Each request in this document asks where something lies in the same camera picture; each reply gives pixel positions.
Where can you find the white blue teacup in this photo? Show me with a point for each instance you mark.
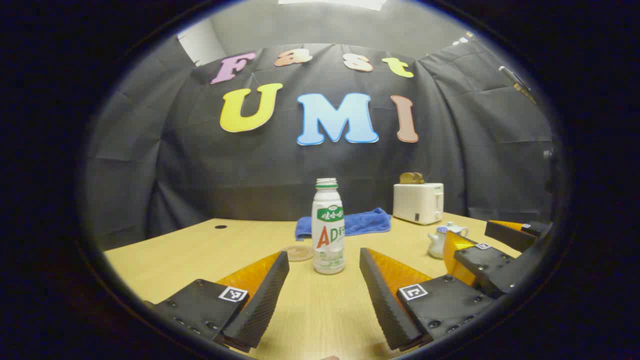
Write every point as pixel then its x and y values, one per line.
pixel 436 245

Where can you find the blue towel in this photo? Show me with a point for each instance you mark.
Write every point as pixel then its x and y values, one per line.
pixel 362 222

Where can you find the white toaster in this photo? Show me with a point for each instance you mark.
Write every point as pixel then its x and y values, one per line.
pixel 416 202

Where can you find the black backdrop cloth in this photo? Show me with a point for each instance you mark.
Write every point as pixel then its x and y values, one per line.
pixel 280 170

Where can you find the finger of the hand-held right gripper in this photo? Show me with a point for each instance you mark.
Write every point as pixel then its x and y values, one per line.
pixel 482 265
pixel 510 234

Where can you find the white water bottle green label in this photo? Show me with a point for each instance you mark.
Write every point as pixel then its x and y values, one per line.
pixel 328 235

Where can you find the ceiling light panel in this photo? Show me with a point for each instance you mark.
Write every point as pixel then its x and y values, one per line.
pixel 332 4

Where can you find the brown toast slice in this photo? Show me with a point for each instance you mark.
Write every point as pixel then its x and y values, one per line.
pixel 421 178
pixel 407 178

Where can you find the round brown coaster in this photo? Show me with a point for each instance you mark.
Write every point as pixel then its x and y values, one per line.
pixel 297 254

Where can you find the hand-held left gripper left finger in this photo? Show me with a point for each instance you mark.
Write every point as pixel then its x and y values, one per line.
pixel 260 305

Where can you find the white blue teacup lid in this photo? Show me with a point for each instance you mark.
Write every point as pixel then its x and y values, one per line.
pixel 443 229

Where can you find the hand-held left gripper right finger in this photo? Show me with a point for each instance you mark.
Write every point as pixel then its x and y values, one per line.
pixel 385 305

